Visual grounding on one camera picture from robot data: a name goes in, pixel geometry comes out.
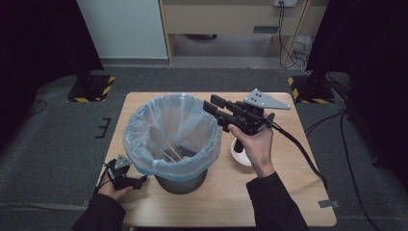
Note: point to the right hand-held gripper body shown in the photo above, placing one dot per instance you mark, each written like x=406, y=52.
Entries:
x=248, y=120

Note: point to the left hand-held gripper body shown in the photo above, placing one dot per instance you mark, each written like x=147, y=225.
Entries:
x=120, y=174

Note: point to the grey metal trash bin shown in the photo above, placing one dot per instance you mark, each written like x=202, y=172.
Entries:
x=181, y=184

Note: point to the clear blue plastic bin bag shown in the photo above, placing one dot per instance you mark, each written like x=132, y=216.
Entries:
x=154, y=128

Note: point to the person's left hand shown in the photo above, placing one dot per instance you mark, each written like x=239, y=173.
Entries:
x=112, y=192

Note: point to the person's right hand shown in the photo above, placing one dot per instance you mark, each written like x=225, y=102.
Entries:
x=260, y=149

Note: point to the white disposable bowl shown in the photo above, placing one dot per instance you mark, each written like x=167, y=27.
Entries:
x=239, y=158

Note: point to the grey tape piece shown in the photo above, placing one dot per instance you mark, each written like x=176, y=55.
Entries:
x=329, y=203

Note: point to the white power strip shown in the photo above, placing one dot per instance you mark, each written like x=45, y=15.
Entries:
x=285, y=2

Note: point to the dark curtain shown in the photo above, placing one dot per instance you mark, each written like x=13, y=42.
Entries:
x=375, y=64
x=35, y=48

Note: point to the black striped stand base plate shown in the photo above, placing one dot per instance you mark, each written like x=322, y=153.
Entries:
x=309, y=93
x=96, y=91

